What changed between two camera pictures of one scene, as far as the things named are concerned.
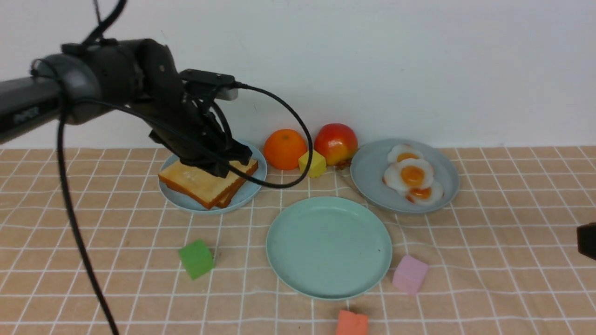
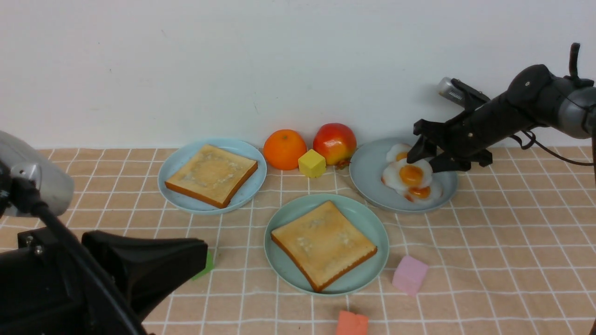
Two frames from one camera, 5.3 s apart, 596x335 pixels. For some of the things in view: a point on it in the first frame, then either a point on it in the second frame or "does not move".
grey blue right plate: (370, 161) does not move
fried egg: (430, 195) does not move
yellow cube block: (318, 165) does not move
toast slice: (203, 187) → (327, 247)
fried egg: (408, 174) does not move
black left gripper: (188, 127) → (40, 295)
